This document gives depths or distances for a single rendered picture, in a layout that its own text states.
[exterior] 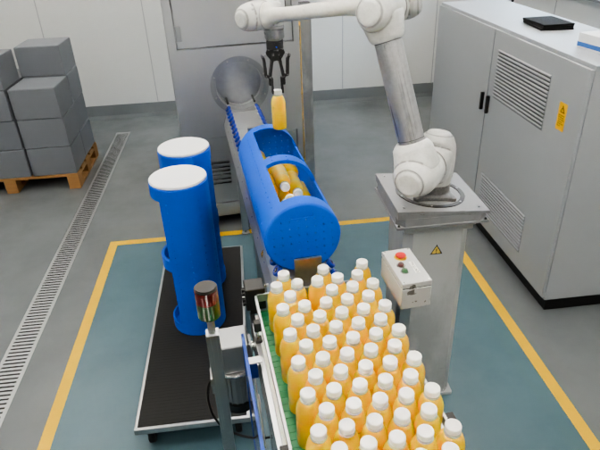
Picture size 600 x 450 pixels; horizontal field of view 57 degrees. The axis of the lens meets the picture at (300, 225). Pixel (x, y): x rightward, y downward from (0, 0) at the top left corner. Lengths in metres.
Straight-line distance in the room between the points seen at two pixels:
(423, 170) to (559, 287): 1.71
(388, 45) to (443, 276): 1.02
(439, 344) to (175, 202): 1.41
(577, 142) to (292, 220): 1.68
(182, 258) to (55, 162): 2.79
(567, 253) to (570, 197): 0.36
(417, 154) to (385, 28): 0.46
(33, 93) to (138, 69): 2.14
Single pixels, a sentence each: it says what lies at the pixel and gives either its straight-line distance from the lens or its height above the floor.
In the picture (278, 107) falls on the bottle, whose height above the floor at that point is 1.35.
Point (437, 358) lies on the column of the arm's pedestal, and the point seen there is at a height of 0.24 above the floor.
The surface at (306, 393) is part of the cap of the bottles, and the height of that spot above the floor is 1.08.
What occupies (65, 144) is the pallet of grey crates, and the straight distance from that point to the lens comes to 5.31.
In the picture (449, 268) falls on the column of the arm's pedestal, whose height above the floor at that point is 0.76.
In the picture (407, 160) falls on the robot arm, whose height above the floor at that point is 1.31.
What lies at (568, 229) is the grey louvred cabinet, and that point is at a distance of 3.36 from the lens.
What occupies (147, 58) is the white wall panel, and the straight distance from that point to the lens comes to 7.05.
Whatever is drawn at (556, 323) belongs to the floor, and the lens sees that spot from 3.56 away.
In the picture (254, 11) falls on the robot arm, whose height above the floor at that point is 1.79.
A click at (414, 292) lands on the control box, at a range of 1.80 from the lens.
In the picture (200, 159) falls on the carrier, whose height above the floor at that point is 0.99.
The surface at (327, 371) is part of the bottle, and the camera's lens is 1.54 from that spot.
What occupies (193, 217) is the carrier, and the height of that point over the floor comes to 0.87.
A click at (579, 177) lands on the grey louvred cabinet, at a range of 3.21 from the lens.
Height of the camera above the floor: 2.13
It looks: 30 degrees down
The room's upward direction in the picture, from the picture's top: 2 degrees counter-clockwise
